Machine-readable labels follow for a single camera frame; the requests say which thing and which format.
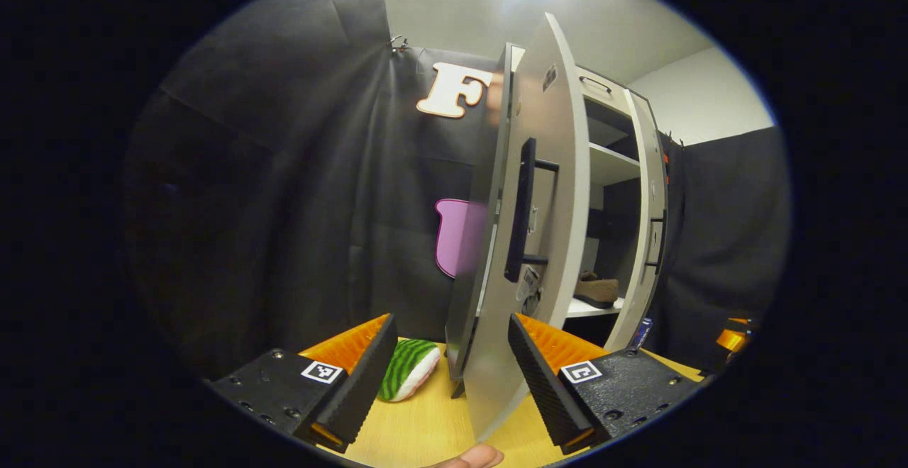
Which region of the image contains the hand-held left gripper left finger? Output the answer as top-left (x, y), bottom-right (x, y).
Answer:
top-left (206, 312), bottom-right (399, 455)

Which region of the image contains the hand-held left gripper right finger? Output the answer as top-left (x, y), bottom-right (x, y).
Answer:
top-left (507, 312), bottom-right (699, 456)

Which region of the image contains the white shoe cabinet door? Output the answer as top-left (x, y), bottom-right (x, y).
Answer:
top-left (607, 89), bottom-right (669, 352)
top-left (465, 13), bottom-right (591, 444)

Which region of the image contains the brown fuzzy shoe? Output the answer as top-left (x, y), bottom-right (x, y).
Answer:
top-left (573, 271), bottom-right (620, 310)

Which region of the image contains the white shoe cabinet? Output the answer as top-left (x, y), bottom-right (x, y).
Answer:
top-left (445, 43), bottom-right (671, 401)

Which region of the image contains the white cabinet drawer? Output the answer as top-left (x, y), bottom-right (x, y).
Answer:
top-left (575, 65), bottom-right (632, 125)

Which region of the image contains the green watermelon plush toy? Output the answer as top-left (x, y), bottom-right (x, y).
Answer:
top-left (378, 338), bottom-right (442, 403)

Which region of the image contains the black backdrop cloth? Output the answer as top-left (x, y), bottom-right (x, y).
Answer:
top-left (124, 0), bottom-right (792, 377)

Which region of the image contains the black door handle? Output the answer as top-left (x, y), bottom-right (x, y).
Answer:
top-left (504, 138), bottom-right (561, 283)

